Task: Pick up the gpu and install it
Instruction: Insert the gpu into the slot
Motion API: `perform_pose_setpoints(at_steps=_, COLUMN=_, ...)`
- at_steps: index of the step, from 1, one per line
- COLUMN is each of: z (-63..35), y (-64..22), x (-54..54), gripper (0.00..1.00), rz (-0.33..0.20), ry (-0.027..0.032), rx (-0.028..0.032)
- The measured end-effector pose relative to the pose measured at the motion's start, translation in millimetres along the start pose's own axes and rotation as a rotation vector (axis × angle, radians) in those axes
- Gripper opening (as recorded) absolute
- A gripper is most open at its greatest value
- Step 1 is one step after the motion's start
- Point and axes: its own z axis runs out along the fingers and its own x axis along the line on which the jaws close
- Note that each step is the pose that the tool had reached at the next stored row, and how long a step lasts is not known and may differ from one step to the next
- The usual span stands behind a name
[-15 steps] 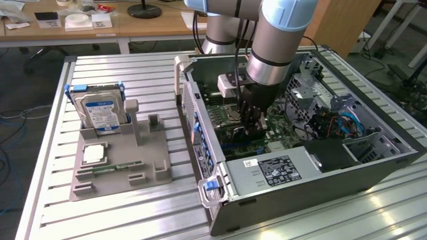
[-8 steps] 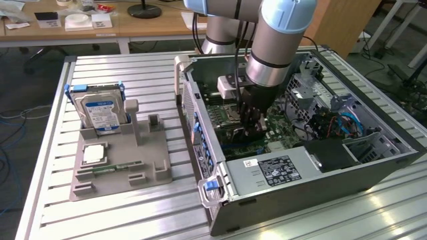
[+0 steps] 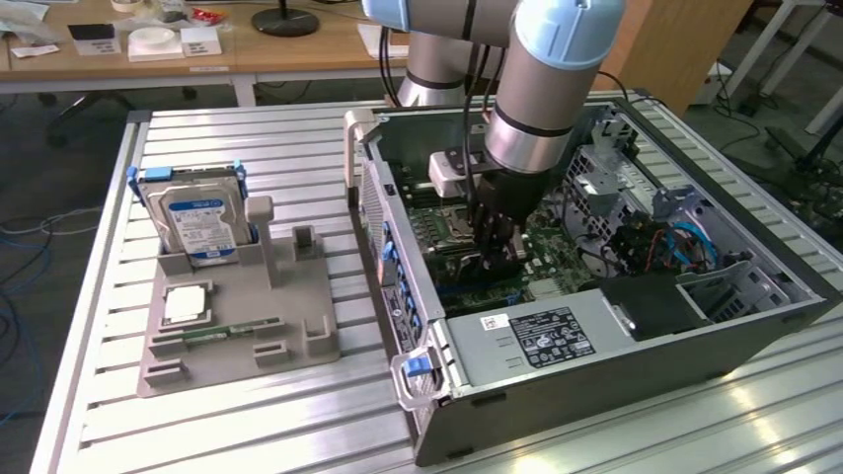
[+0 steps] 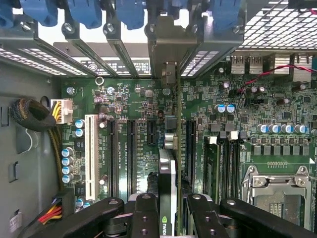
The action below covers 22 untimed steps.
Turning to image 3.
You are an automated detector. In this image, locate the CPU socket metal frame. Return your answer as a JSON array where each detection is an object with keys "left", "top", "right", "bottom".
[{"left": 442, "top": 204, "right": 479, "bottom": 244}]

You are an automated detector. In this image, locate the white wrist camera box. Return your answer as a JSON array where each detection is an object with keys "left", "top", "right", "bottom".
[{"left": 427, "top": 151, "right": 486, "bottom": 198}]

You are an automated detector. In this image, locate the black office chair base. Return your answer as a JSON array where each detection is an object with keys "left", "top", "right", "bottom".
[{"left": 39, "top": 88, "right": 199, "bottom": 147}]

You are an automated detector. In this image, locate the grey power supply unit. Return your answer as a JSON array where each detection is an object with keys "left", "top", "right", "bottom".
[{"left": 446, "top": 288, "right": 638, "bottom": 389}]

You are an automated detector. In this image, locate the blue wire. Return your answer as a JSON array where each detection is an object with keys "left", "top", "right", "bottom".
[{"left": 665, "top": 221, "right": 719, "bottom": 273}]

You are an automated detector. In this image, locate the small white labelled box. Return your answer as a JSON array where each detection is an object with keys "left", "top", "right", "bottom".
[{"left": 179, "top": 26, "right": 226, "bottom": 57}]

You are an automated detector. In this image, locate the black round lamp base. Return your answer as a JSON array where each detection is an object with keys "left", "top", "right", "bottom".
[{"left": 251, "top": 0, "right": 323, "bottom": 39}]

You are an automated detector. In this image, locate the white metal table frame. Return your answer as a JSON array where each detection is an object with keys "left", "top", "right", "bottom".
[{"left": 717, "top": 0, "right": 843, "bottom": 134}]

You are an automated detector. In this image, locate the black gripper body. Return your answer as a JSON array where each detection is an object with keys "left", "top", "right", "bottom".
[{"left": 474, "top": 169, "right": 550, "bottom": 224}]

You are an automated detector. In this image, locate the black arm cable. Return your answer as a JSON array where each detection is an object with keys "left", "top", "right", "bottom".
[{"left": 378, "top": 24, "right": 494, "bottom": 214}]

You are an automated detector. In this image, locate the open black PC case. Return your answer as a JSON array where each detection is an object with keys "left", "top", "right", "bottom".
[{"left": 343, "top": 96, "right": 843, "bottom": 468}]

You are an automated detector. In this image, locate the black plastic air shroud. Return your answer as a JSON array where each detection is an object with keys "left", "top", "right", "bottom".
[{"left": 602, "top": 276, "right": 713, "bottom": 342}]

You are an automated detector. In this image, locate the white box round hollow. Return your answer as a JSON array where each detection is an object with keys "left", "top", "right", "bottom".
[{"left": 127, "top": 27, "right": 186, "bottom": 63}]

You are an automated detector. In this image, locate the white paper stack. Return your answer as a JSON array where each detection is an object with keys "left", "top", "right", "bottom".
[{"left": 358, "top": 22, "right": 414, "bottom": 60}]

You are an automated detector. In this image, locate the green RAM stick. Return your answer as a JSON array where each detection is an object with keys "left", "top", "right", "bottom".
[{"left": 181, "top": 319, "right": 278, "bottom": 345}]

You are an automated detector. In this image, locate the silver CPU chip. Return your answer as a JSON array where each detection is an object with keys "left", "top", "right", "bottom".
[{"left": 161, "top": 285, "right": 207, "bottom": 322}]

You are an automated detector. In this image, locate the silver open disk bay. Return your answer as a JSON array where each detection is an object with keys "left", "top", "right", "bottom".
[{"left": 675, "top": 259, "right": 791, "bottom": 325}]

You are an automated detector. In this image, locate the blue floor cable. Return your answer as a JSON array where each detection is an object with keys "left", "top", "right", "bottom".
[{"left": 0, "top": 231, "right": 58, "bottom": 426}]

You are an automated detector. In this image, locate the black equipment stand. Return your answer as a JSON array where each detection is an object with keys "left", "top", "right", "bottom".
[{"left": 763, "top": 98, "right": 843, "bottom": 218}]

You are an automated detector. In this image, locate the white box black lid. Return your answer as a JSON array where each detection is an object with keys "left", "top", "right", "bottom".
[{"left": 67, "top": 23, "right": 125, "bottom": 57}]

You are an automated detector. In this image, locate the crumpled clear plastic bag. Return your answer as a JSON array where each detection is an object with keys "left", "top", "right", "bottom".
[{"left": 0, "top": 0, "right": 61, "bottom": 45}]

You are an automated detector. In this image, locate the silver perforated disk bay cage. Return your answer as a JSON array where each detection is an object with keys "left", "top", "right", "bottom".
[{"left": 559, "top": 116, "right": 665, "bottom": 241}]

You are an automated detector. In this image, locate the wooden cabinet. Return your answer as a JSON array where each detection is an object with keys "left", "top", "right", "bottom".
[{"left": 595, "top": 0, "right": 757, "bottom": 115}]

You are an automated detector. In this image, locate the green motherboard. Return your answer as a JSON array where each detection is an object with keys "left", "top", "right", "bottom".
[{"left": 391, "top": 162, "right": 614, "bottom": 317}]

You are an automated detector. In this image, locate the black RAM stick in slot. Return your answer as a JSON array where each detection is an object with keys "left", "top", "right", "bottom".
[{"left": 427, "top": 245, "right": 479, "bottom": 263}]

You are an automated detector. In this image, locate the hard disk in blue caddy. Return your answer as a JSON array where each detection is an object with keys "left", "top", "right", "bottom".
[{"left": 126, "top": 160, "right": 251, "bottom": 271}]

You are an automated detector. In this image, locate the red wire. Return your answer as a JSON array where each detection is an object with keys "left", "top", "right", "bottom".
[{"left": 647, "top": 230, "right": 669, "bottom": 272}]

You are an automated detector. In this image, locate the grey plastic parts rack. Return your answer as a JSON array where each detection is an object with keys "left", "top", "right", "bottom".
[{"left": 135, "top": 195, "right": 345, "bottom": 399}]

